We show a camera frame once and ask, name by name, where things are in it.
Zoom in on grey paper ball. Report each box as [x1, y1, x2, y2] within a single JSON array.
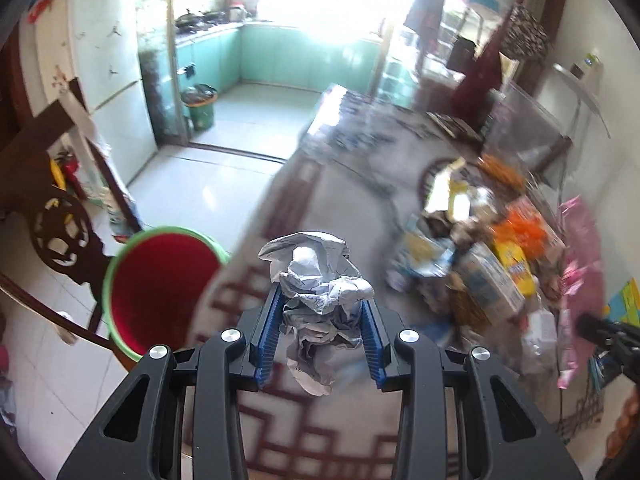
[[258, 231, 374, 396]]

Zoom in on pink strawberry snack bag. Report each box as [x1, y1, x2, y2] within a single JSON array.
[[556, 195, 604, 390]]

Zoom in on white carton box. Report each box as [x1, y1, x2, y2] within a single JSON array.
[[456, 243, 525, 325]]

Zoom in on orange snack wrapper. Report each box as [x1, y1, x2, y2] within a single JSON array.
[[491, 203, 562, 261]]

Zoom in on yellow white medicine box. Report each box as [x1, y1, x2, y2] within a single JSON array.
[[495, 240, 537, 297]]

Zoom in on green kitchen trash bin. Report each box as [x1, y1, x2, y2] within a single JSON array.
[[181, 84, 218, 132]]

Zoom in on dark carved wooden chair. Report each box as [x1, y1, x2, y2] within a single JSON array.
[[1, 79, 141, 350]]

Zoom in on clear bag of orange snacks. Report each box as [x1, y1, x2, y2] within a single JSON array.
[[476, 84, 573, 196]]

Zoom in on white refrigerator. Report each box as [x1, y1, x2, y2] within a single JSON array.
[[35, 0, 157, 183]]

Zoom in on red bin with green rim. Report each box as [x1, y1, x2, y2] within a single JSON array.
[[101, 226, 230, 362]]

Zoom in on teal kitchen cabinets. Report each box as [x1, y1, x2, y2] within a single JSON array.
[[176, 23, 381, 93]]

